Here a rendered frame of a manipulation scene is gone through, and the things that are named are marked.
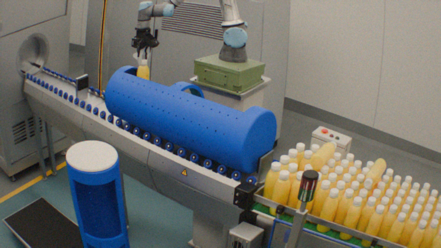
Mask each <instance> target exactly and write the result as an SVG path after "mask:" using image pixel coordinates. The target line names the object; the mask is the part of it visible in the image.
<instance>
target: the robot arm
mask: <svg viewBox="0 0 441 248"><path fill-rule="evenodd" d="M183 1H185V0H166V1H165V2H164V3H163V4H156V5H154V4H153V3H152V2H151V1H144V2H141V3H140V4H139V9H138V20H137V27H135V30H136V36H135V37H134V38H132V41H133V44H132V43H131V46H132V47H134V48H137V52H136V53H135V54H133V57H134V58H135V59H137V61H138V64H139V65H140V64H141V63H142V55H143V56H145V60H148V57H149V55H150V52H151V48H155V47H157V46H158V45H159V42H158V41H157V40H156V39H155V38H154V37H153V36H152V34H151V33H150V32H149V31H147V30H149V29H150V25H151V17H171V16H173V13H174V9H175V8H176V7H177V6H178V5H180V4H181V3H182V2H183ZM219 4H220V9H221V13H222V17H223V23H222V24H221V27H222V31H223V39H224V42H223V47H222V49H221V51H220V53H219V59H220V60H222V61H225V62H233V63H245V62H247V61H248V56H247V51H246V42H247V40H248V35H247V28H248V23H247V22H244V21H243V20H242V19H240V16H239V11H238V7H237V3H236V0H219ZM142 49H144V50H142Z"/></svg>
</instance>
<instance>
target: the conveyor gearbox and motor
mask: <svg viewBox="0 0 441 248"><path fill-rule="evenodd" d="M263 233H264V229H262V228H259V227H257V226H254V225H251V224H249V223H246V222H244V221H243V222H241V223H240V224H239V225H237V226H236V227H235V228H233V229H232V230H230V231H229V233H228V241H227V248H260V247H261V243H262V238H263Z"/></svg>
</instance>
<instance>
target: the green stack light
mask: <svg viewBox="0 0 441 248"><path fill-rule="evenodd" d="M315 191H316V188H315V189H314V190H304V189H302V188H301V187H300V186H299V191H298V195H297V198H298V200H300V201H302V202H310V201H312V200H313V199H314V196H315Z"/></svg>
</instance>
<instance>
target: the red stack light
mask: <svg viewBox="0 0 441 248"><path fill-rule="evenodd" d="M317 183H318V179H316V180H313V181H310V180H306V179H304V178H303V176H302V177H301V182H300V187H301V188H302V189H304V190H314V189H315V188H316V187H317Z"/></svg>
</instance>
